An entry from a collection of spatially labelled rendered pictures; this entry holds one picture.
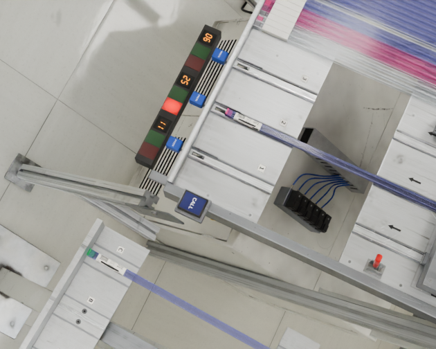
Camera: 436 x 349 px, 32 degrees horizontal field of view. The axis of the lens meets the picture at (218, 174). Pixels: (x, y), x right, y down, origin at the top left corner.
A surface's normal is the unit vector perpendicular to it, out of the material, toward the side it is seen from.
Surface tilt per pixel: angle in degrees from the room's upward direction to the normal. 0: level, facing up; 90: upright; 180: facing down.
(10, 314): 0
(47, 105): 0
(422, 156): 43
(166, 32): 0
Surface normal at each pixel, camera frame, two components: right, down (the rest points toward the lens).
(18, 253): 0.62, 0.10
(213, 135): 0.00, -0.25
